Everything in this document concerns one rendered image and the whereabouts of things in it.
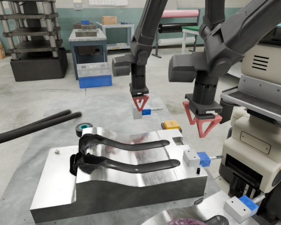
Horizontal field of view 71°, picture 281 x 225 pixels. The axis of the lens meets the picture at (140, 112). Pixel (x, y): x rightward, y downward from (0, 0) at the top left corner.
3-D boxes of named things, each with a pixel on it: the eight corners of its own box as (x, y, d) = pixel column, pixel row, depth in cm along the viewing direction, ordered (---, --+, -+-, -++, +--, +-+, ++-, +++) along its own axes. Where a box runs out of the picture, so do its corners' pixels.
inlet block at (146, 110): (160, 111, 90) (160, 100, 88) (163, 116, 86) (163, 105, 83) (132, 114, 88) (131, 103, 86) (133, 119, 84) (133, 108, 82)
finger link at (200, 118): (194, 143, 53) (200, 113, 49) (184, 129, 60) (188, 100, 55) (217, 141, 55) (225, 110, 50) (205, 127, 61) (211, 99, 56)
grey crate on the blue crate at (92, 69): (109, 69, 402) (108, 61, 394) (111, 75, 366) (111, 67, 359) (78, 71, 388) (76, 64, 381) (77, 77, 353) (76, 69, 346)
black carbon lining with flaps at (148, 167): (167, 143, 76) (169, 121, 71) (183, 173, 62) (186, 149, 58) (73, 153, 70) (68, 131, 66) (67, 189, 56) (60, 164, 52)
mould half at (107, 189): (175, 146, 85) (178, 118, 79) (203, 196, 63) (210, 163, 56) (53, 160, 77) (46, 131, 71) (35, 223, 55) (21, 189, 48)
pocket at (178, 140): (181, 143, 78) (182, 136, 76) (187, 152, 73) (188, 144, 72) (170, 145, 77) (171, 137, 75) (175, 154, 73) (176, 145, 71)
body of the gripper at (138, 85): (132, 96, 76) (132, 77, 73) (129, 86, 85) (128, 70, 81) (149, 94, 77) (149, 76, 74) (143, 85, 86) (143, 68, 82)
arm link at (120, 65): (149, 52, 67) (142, 39, 72) (115, 54, 64) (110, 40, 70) (145, 79, 76) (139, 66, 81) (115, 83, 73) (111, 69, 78)
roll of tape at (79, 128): (75, 139, 90) (74, 132, 88) (76, 129, 97) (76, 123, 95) (93, 136, 91) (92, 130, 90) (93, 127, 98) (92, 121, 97)
